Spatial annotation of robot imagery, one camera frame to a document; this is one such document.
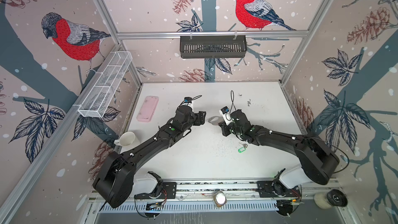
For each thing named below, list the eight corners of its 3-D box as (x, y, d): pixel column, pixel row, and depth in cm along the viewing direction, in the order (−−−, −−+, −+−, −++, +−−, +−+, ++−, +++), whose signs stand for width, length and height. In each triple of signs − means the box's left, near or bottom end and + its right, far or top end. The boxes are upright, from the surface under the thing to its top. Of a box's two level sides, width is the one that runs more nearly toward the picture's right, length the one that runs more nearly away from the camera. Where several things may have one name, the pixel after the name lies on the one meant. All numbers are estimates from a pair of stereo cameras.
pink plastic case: (137, 121, 102) (136, 118, 99) (147, 98, 115) (146, 95, 112) (151, 122, 101) (149, 119, 99) (159, 99, 114) (158, 96, 112)
